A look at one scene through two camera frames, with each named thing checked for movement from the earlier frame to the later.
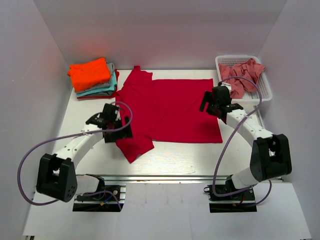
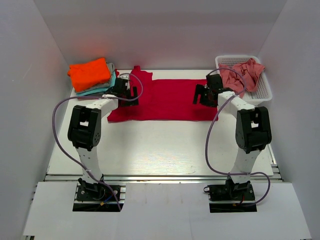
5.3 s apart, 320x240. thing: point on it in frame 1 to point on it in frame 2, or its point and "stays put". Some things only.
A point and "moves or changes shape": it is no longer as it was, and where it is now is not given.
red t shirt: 172,110 moves or changes shape
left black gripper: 125,133 to 134,93
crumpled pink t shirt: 249,69 stays put
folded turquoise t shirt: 112,88 stays put
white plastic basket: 250,100 stays put
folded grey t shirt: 103,85 stays put
